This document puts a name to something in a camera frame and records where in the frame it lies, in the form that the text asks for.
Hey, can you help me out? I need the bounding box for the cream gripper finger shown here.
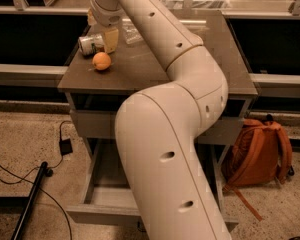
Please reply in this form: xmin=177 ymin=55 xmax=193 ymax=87
xmin=103 ymin=28 xmax=119 ymax=54

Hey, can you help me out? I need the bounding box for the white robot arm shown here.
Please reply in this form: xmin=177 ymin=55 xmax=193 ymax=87
xmin=91 ymin=0 xmax=232 ymax=240

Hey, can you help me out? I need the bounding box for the grey drawer cabinet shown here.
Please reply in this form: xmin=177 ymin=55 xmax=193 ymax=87
xmin=58 ymin=10 xmax=258 ymax=154

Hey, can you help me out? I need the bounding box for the closed upper grey drawer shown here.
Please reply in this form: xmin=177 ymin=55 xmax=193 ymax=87
xmin=70 ymin=109 xmax=243 ymax=145

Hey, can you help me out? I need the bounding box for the clear plastic water bottle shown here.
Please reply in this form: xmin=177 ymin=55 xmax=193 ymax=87
xmin=122 ymin=18 xmax=143 ymax=45

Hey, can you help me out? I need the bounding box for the orange fruit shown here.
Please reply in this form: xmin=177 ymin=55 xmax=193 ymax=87
xmin=92 ymin=52 xmax=111 ymax=71

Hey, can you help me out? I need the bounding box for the black power adapter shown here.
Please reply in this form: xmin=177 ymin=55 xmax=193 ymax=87
xmin=59 ymin=139 xmax=73 ymax=156

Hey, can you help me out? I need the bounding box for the black pole stand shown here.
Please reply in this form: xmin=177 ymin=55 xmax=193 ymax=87
xmin=11 ymin=161 xmax=48 ymax=240

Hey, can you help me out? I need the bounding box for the orange backpack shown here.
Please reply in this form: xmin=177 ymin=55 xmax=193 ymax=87
xmin=221 ymin=114 xmax=294 ymax=221

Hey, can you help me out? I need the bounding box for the black cable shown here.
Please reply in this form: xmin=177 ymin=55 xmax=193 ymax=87
xmin=0 ymin=120 xmax=74 ymax=240

